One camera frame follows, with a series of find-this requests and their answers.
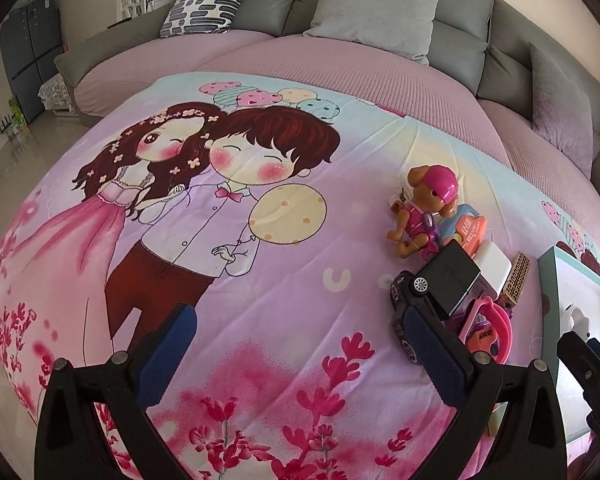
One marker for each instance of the white translucent cube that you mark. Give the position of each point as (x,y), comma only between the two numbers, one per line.
(492,260)

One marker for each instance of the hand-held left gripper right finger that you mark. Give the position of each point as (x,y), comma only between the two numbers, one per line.
(430,345)

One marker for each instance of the white tray with teal rim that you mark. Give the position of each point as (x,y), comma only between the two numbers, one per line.
(580,300)

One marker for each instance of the cartoon printed blanket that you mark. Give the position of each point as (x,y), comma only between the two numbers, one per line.
(280,285)

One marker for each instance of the brown toy dog pink cap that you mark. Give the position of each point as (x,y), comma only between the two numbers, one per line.
(420,210)

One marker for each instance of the gold patterned box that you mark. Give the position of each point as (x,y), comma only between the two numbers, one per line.
(515,280)

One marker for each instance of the black toy car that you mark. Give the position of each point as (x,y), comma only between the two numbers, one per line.
(402,292)

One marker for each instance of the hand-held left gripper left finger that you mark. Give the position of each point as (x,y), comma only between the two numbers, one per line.
(167,340)

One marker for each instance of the dark grey cabinet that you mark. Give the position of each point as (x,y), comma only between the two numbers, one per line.
(30,55)

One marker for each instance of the orange and blue toy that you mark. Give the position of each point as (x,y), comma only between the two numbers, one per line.
(467,230)

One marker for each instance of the grey sofa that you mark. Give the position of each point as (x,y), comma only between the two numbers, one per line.
(460,15)

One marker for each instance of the pink knitted sofa cover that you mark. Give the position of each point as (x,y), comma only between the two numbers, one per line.
(330,60)

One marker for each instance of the light grey pillow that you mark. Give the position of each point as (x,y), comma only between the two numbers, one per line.
(375,10)

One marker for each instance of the grey purple pillow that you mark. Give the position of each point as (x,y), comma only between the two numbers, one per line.
(560,105)

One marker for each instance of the black white patterned pillow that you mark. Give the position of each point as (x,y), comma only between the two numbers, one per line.
(210,2)

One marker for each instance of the black box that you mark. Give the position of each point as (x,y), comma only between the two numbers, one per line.
(450,275)

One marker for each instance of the floral cloth bundle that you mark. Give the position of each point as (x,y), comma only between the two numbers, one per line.
(55,92)

